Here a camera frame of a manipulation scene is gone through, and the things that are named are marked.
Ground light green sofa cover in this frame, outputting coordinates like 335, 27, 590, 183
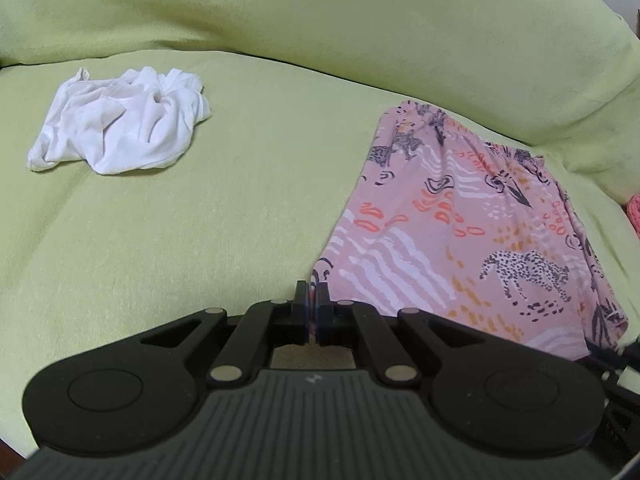
0, 0, 640, 461

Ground white crumpled garment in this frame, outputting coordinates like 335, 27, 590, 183
26, 66, 213, 176

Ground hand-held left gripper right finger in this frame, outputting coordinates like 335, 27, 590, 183
316, 282, 482, 387

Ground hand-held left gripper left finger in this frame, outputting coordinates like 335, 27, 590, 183
140, 280, 310, 388

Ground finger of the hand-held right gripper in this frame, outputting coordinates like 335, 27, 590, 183
584, 341, 640, 403

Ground pink animal print shorts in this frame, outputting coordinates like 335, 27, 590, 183
311, 100, 630, 362

